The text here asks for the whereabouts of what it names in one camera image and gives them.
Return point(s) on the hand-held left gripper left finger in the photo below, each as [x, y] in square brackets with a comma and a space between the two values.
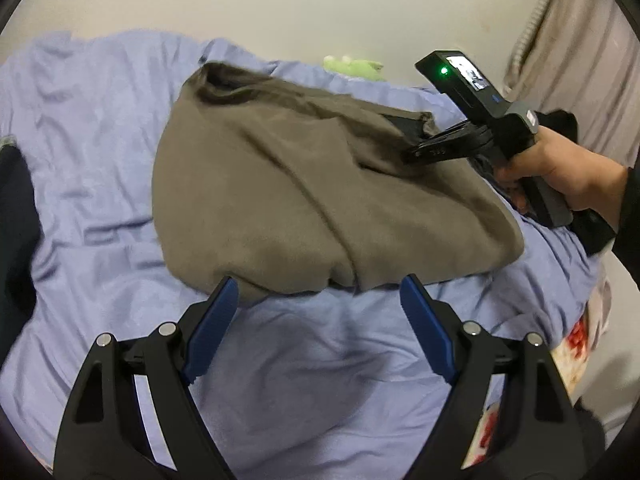
[215, 325]

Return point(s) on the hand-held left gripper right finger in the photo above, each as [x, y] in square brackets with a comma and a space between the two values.
[425, 325]

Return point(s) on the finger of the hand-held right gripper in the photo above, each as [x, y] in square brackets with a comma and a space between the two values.
[465, 131]
[440, 152]

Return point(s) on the olive zip jacket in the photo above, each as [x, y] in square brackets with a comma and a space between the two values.
[280, 185]

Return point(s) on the person's right hand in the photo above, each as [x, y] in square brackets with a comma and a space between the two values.
[565, 170]

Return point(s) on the grey corrugated pipe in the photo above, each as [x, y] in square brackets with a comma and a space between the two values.
[537, 7]

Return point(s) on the pale pink curtain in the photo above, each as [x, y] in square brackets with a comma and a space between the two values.
[590, 60]

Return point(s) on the green plush toy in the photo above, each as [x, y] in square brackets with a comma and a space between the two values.
[352, 66]

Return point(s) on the floral blanket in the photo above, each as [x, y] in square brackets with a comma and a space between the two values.
[575, 340]

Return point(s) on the light blue bedsheet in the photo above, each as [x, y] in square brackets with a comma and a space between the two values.
[100, 160]

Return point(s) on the navy pants with white stripes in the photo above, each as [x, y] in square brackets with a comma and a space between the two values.
[15, 220]

